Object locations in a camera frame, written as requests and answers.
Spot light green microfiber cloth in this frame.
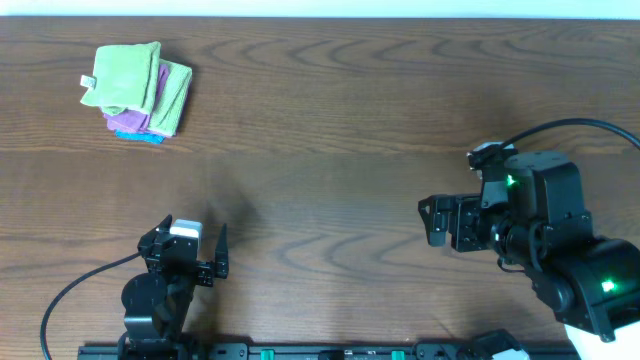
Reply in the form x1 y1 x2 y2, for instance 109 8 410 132
80 41 161 115

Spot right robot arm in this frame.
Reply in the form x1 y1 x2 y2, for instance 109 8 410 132
418 144 639 359

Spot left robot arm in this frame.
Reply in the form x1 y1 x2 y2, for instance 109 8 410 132
116 217 229 360

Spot blue folded cloth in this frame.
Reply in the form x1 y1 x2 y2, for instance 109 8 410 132
114 130 165 145

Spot green folded cloth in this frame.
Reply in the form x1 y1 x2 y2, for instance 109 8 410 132
147 59 193 137

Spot purple folded cloth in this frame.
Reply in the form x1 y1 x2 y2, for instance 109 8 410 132
103 64 170 134

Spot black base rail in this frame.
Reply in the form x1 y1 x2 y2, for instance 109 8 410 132
77 342 580 360

